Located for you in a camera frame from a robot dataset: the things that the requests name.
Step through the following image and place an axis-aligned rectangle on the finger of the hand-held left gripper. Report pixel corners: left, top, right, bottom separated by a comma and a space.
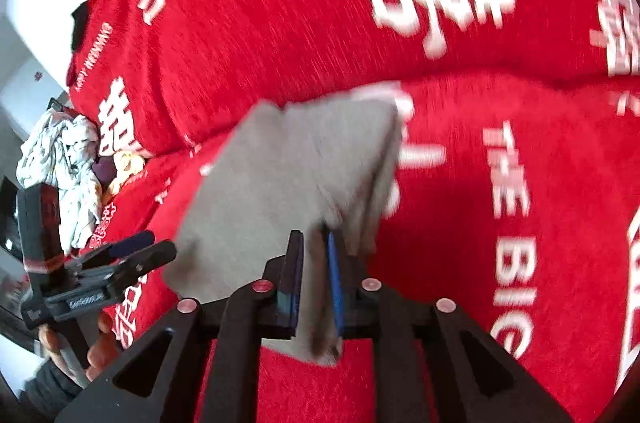
80, 230, 157, 266
75, 239, 179, 286

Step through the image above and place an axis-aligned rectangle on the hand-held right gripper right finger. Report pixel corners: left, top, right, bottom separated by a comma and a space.
322, 225, 575, 423

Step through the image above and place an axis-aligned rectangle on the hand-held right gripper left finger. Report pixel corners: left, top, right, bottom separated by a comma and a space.
55, 230, 305, 423

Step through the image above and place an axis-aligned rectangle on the grey knit garment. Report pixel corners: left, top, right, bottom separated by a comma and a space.
162, 93, 403, 366

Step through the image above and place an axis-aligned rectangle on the person's left forearm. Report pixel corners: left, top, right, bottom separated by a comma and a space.
19, 357, 87, 420

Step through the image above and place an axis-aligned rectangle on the person's left hand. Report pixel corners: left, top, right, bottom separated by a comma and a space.
39, 310, 122, 383

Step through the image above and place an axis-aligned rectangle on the dark flat object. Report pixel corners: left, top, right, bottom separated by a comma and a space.
0, 176, 26, 261

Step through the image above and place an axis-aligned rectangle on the light patterned garment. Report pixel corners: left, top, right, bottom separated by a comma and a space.
16, 108, 103, 250

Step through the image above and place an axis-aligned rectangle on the dark purple cloth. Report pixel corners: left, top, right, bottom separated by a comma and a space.
92, 157, 119, 185

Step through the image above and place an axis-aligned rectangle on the red printed blanket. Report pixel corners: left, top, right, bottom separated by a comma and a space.
65, 0, 640, 423

